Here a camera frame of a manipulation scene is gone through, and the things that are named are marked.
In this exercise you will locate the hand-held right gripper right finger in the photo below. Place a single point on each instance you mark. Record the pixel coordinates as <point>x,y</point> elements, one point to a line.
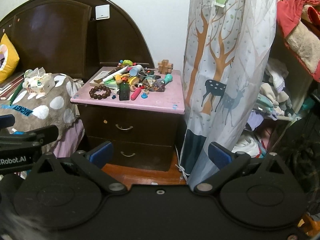
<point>220,155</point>

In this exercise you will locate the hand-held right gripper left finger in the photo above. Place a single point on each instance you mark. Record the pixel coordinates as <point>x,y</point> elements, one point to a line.
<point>101,153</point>

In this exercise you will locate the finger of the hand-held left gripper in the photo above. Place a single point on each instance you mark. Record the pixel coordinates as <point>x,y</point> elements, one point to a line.
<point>42,132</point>
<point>6,122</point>

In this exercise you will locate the dark wooden drawer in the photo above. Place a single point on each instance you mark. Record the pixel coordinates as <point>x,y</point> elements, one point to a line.
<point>150,127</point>
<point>150,155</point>

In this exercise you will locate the teal toy dumbbell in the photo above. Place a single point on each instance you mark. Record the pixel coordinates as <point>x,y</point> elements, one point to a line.
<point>168,78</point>

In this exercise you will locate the grey white-spotted blanket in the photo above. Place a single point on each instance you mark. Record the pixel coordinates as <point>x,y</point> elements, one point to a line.
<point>50,110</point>

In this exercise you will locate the pink bed sheet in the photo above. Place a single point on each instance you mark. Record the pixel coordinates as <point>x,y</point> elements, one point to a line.
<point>71,137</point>

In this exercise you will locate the green pen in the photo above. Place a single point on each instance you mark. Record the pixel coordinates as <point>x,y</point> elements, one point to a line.
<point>16,93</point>

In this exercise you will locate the stack of books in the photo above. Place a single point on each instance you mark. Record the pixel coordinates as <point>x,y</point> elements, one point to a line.
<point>11,83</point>

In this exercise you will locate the printed tissue pack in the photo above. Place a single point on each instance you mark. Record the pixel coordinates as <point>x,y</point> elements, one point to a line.
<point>38,83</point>

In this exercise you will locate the seashell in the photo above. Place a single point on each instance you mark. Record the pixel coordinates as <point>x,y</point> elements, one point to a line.
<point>78,82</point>

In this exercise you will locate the yellow pillow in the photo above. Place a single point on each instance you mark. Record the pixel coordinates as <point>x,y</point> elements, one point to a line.
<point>7,57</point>

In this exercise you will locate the pink marker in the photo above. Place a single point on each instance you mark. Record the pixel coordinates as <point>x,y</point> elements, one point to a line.
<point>137,93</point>

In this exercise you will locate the green transparent box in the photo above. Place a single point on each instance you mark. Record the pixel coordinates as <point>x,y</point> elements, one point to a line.
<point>111,83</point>

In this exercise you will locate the round wooden chess piece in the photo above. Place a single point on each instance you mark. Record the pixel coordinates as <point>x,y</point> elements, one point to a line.
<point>132,88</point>

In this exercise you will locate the small blue pawn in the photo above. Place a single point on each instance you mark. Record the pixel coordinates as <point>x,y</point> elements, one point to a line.
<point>144,95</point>

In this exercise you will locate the pink-topped dark nightstand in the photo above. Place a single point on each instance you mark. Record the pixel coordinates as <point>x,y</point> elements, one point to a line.
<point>155,102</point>

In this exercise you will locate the white flat box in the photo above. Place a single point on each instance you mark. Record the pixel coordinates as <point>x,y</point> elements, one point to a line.
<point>100,76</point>

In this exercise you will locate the yellow toy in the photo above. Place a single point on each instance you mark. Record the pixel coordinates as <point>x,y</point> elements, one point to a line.
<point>134,80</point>

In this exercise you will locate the brown wooden stick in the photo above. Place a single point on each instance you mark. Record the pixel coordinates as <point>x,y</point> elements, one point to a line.
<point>110,73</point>

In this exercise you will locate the white tube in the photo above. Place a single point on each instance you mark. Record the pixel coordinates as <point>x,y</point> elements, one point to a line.
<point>117,73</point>

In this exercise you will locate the dark plaid cloth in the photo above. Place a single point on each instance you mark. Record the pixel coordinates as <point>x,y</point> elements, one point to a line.
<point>302,150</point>

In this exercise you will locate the pile of clothes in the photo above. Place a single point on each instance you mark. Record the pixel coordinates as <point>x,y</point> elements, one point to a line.
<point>272,87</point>

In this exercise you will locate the light blue cup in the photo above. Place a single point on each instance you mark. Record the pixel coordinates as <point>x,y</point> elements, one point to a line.
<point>135,70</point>

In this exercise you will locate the green frog toy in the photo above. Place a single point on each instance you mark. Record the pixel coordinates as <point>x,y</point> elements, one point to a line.
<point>126,62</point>

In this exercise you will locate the dark wooden headboard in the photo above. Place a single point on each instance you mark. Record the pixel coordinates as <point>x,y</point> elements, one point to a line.
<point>55,37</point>

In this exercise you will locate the deer-print curtain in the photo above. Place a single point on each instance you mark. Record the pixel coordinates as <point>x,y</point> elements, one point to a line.
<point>225,55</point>

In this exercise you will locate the wooden burr puzzle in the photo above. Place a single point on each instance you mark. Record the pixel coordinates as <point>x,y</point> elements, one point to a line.
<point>165,66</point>

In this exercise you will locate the light green clip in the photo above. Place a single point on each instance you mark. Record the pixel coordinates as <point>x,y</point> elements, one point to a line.
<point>221,0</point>

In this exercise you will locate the red blanket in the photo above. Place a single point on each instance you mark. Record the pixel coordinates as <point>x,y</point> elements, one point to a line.
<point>292,7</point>

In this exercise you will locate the white wall switch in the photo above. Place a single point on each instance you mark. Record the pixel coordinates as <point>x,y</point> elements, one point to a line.
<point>102,12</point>

